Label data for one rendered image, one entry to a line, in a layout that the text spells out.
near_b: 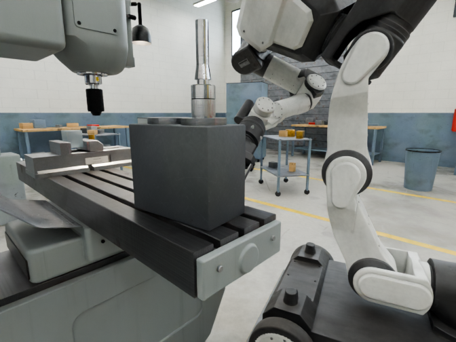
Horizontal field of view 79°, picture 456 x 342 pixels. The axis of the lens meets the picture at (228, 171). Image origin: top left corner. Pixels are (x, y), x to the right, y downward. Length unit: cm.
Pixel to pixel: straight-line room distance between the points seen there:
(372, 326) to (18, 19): 121
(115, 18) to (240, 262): 72
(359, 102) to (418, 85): 711
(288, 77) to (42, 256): 95
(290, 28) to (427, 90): 712
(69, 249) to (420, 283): 96
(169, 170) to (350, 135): 57
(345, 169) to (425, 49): 729
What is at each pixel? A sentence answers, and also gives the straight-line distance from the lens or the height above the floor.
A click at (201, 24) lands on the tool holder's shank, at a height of 135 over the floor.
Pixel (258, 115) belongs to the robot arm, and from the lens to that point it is 92.
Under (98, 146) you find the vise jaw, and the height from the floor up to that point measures 107.
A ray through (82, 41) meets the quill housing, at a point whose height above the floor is 137.
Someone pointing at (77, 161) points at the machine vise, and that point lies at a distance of 113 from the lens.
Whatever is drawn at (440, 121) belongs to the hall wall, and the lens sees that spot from 789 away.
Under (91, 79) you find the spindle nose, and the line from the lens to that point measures 94.
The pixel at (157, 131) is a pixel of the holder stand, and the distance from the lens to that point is 56.
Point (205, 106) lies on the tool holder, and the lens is 53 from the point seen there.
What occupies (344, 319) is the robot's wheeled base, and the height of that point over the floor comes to 57.
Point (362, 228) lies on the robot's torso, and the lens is 97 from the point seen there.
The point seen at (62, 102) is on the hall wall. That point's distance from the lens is 774.
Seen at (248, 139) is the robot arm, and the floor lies 112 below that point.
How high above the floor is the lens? 119
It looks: 12 degrees down
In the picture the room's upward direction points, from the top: straight up
